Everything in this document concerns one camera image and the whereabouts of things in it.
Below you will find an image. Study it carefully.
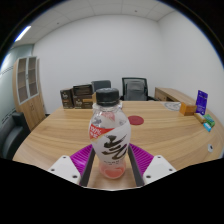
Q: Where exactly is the grey backpack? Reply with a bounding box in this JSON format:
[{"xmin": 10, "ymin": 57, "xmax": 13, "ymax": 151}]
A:
[{"xmin": 123, "ymin": 79, "xmax": 148, "ymax": 101}]

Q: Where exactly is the tan small box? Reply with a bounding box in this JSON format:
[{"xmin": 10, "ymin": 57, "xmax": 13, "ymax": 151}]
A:
[{"xmin": 194, "ymin": 112, "xmax": 208, "ymax": 124}]

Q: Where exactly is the orange wooden box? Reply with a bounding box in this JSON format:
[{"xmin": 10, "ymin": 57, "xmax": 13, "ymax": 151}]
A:
[{"xmin": 179, "ymin": 102, "xmax": 198, "ymax": 117}]

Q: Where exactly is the tall dark brown box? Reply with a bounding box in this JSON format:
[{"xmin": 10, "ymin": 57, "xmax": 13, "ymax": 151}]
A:
[{"xmin": 59, "ymin": 88, "xmax": 75, "ymax": 109}]

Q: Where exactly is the light blue small box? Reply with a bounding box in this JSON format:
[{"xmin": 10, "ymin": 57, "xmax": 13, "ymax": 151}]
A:
[{"xmin": 202, "ymin": 121, "xmax": 213, "ymax": 133}]

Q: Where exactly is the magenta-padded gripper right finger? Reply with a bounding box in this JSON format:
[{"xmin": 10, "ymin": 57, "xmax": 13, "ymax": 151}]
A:
[{"xmin": 128, "ymin": 143, "xmax": 177, "ymax": 187}]

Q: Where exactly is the wooden side desk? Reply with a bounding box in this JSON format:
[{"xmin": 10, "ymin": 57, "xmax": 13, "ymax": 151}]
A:
[{"xmin": 154, "ymin": 87, "xmax": 198, "ymax": 104}]

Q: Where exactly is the clear black-capped drink bottle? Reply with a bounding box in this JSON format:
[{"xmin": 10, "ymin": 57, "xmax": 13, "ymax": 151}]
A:
[{"xmin": 88, "ymin": 87, "xmax": 132, "ymax": 180}]

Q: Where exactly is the sheet with round print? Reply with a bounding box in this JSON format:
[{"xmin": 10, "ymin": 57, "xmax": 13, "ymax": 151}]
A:
[{"xmin": 163, "ymin": 101, "xmax": 183, "ymax": 112}]

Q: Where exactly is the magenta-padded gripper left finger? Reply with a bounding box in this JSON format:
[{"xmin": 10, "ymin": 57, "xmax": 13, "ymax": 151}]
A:
[{"xmin": 47, "ymin": 143, "xmax": 98, "ymax": 187}]

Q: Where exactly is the wooden glass-door cabinet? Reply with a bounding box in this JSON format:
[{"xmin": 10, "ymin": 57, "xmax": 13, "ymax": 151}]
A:
[{"xmin": 12, "ymin": 55, "xmax": 47, "ymax": 132}]

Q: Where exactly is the dark grey office chair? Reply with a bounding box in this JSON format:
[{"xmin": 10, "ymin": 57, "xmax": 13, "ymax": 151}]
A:
[{"xmin": 90, "ymin": 79, "xmax": 112, "ymax": 94}]

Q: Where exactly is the flat round red coaster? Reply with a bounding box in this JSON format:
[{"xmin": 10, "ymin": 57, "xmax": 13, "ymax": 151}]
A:
[{"xmin": 127, "ymin": 115, "xmax": 145, "ymax": 126}]

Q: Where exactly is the black leather sofa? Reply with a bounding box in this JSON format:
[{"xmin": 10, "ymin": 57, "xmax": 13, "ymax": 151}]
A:
[{"xmin": 0, "ymin": 111, "xmax": 31, "ymax": 160}]

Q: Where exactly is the purple upright box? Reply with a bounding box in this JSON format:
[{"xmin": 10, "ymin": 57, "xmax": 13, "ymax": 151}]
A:
[{"xmin": 195, "ymin": 89, "xmax": 209, "ymax": 116}]

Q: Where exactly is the rectangular ceiling light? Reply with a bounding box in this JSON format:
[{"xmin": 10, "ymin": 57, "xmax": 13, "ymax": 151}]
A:
[{"xmin": 14, "ymin": 25, "xmax": 33, "ymax": 43}]

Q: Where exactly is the brown box with tan side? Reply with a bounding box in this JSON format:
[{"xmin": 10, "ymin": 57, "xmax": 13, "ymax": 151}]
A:
[{"xmin": 73, "ymin": 92, "xmax": 98, "ymax": 110}]

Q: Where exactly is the black mesh office chair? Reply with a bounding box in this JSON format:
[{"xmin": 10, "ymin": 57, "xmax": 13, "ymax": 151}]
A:
[{"xmin": 119, "ymin": 77, "xmax": 158, "ymax": 102}]

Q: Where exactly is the black cardboard box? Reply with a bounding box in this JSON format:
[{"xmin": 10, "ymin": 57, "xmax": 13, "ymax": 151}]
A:
[{"xmin": 72, "ymin": 83, "xmax": 94, "ymax": 98}]

